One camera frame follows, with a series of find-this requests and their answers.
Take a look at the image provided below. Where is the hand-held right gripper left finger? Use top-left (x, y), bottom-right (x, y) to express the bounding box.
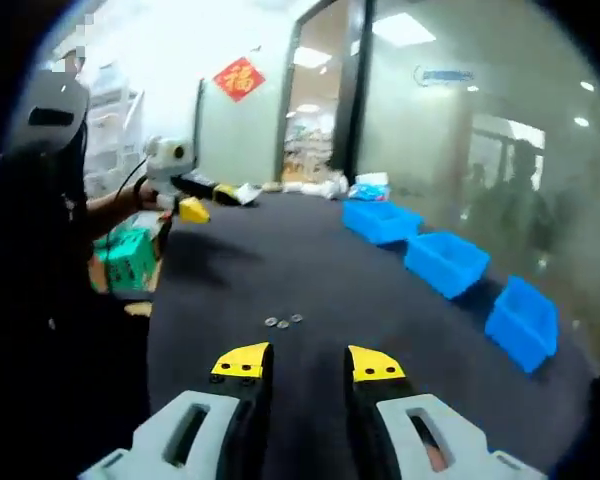
top-left (79, 341), bottom-right (274, 480)

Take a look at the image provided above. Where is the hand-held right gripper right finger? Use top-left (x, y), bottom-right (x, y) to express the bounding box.
top-left (344, 344), bottom-right (549, 480)

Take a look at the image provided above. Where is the blue plastic bin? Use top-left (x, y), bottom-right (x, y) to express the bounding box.
top-left (403, 230), bottom-right (492, 301)
top-left (341, 199), bottom-right (425, 246)
top-left (483, 274), bottom-right (560, 375)

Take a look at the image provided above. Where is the person's left hand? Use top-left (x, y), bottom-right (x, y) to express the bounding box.
top-left (133, 177), bottom-right (161, 211)

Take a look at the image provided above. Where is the white shelf unit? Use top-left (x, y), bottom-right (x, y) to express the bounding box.
top-left (82, 64), bottom-right (146, 196)

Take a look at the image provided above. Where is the green storage basket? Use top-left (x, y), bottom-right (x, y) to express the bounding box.
top-left (93, 227), bottom-right (161, 294)

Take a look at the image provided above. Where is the grey worn device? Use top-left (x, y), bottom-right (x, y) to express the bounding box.
top-left (2, 69), bottom-right (91, 156)

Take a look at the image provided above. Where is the person's dark clothing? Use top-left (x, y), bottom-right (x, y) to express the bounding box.
top-left (0, 149), bottom-right (154, 480)

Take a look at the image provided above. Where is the blue white tissue pack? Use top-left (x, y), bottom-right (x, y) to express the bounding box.
top-left (347, 171), bottom-right (392, 202)

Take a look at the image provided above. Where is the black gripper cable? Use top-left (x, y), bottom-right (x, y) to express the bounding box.
top-left (102, 154), bottom-right (151, 261)

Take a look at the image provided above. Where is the red wall decoration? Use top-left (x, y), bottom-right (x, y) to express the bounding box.
top-left (212, 56), bottom-right (267, 104)

